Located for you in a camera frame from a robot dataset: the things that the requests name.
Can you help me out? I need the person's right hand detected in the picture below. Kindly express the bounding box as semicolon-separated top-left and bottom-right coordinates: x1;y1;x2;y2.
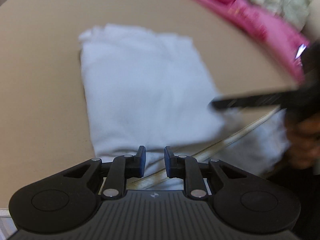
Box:
285;113;319;169

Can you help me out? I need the white shirt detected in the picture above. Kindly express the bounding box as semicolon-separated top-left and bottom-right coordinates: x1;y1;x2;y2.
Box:
79;24;289;190

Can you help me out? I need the pink quilt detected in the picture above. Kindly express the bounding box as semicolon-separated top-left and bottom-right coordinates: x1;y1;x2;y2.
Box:
195;0;310;83

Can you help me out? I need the beige bed mattress cover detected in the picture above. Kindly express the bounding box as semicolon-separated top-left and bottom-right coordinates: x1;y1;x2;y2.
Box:
1;0;294;208

